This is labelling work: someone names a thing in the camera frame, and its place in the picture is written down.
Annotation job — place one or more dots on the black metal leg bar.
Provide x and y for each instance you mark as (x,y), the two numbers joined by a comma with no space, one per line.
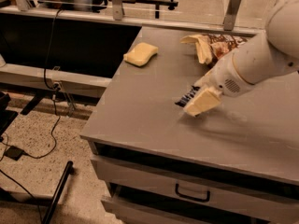
(57,193)

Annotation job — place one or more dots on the black power adapter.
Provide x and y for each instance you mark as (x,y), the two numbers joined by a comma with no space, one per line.
(14,153)

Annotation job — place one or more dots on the grey cabinet drawer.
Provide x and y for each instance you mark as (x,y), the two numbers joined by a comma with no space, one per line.
(224,197)

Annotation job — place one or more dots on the yellow sponge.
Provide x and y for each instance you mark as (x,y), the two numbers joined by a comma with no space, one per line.
(140,54)

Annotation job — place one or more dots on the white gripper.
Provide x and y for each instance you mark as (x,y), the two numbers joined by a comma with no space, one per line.
(221,75)

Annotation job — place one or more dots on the brown chip bag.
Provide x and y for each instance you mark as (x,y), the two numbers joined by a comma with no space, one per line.
(210,48)

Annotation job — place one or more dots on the black drawer handle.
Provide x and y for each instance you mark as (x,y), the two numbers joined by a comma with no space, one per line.
(201,196)

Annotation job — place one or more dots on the blue rxbar blueberry wrapper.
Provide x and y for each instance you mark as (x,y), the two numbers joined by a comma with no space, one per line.
(188,96)

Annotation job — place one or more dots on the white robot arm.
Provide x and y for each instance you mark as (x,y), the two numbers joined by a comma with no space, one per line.
(273,52)

